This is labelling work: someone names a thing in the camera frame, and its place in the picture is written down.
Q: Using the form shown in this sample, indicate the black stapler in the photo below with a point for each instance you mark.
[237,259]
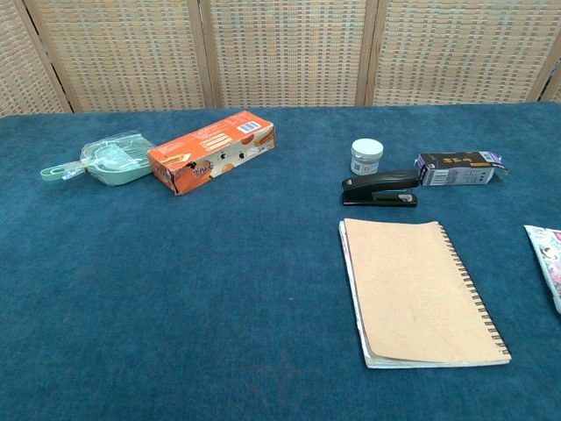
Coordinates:
[378,184]

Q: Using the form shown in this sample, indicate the yellow spiral notebook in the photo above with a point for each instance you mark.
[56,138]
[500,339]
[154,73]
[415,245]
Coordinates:
[416,289]

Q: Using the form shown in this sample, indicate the orange snack box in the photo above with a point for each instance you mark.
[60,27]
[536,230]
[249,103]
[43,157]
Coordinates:
[210,153]

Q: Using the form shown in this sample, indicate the small white plastic jar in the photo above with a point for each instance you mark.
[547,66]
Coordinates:
[366,157]

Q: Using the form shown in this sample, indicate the blue table cloth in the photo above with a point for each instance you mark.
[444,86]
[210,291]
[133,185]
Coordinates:
[175,285]

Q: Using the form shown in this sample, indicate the woven folding screen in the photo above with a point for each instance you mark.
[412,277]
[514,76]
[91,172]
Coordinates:
[280,52]

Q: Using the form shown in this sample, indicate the green scoop in plastic bag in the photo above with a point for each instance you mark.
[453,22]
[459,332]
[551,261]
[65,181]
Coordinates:
[111,164]

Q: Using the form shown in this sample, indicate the black purple carton box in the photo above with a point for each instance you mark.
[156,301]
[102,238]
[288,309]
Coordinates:
[456,169]

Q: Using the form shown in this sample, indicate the floral print packet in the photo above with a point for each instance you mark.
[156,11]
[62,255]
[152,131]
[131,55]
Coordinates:
[548,259]

